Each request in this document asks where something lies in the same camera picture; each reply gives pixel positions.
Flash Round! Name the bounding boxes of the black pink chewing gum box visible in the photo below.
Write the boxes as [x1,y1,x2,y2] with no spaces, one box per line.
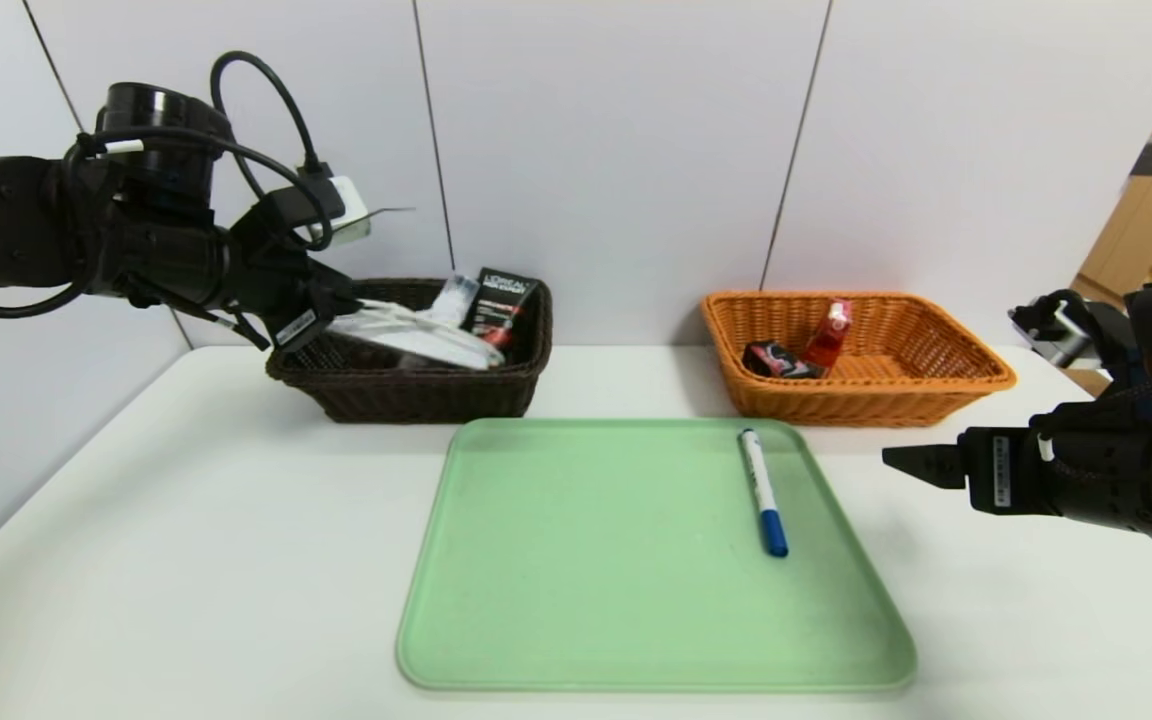
[742,341,822,380]

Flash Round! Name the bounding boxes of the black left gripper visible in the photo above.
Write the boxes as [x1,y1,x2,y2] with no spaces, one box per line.
[226,240,364,353]

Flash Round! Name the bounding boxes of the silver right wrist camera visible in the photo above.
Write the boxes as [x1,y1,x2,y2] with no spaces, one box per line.
[1009,295,1102,369]

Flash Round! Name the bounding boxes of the white marker with blue cap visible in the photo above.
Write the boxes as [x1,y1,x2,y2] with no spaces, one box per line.
[737,429,789,558]

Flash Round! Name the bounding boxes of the orange wicker basket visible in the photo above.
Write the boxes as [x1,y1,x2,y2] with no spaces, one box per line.
[701,291,1017,429]

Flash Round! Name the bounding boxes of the light green plastic tray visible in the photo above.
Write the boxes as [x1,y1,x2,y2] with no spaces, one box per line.
[397,417,917,693]

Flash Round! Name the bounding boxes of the black cosmetic tube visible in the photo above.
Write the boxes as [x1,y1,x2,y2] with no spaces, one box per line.
[461,268,540,351]

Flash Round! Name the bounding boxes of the red snack packet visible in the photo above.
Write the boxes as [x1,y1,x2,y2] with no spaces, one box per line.
[801,298,854,373]

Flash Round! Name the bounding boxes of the white power strip cable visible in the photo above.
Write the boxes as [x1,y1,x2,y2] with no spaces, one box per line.
[351,300,482,346]

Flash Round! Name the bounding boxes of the wooden cabinet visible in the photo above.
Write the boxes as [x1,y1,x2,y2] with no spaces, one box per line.
[1076,5,1152,301]

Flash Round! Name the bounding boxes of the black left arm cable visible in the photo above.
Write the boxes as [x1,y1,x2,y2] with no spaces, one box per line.
[0,50,337,351]

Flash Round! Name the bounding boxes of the dark brown wicker basket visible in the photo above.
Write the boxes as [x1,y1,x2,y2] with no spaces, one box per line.
[266,278,554,425]

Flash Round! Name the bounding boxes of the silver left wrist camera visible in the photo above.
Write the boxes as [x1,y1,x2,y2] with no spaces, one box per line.
[321,176,373,248]

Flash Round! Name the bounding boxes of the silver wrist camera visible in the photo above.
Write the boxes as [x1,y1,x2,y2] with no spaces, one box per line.
[321,176,373,248]
[1009,295,1102,369]

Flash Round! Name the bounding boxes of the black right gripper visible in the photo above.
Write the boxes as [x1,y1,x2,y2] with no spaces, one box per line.
[882,402,1152,532]

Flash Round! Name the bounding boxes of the white power strip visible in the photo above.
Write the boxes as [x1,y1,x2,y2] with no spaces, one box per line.
[326,300,507,372]

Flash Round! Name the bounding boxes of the white bottle with clear cap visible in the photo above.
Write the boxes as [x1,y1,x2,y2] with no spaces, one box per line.
[429,275,482,331]

